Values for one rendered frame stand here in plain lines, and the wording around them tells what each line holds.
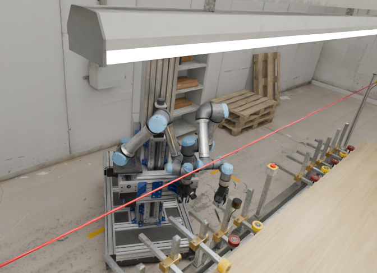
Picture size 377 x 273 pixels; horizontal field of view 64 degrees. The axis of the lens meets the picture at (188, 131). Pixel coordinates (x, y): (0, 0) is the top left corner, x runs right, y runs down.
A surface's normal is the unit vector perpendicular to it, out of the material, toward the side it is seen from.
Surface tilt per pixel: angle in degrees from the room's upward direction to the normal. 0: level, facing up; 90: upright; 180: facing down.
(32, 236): 0
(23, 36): 90
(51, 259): 0
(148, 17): 61
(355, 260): 0
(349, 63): 90
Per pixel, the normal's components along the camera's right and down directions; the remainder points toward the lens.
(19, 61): 0.70, 0.40
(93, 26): -0.70, 0.25
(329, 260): 0.12, -0.88
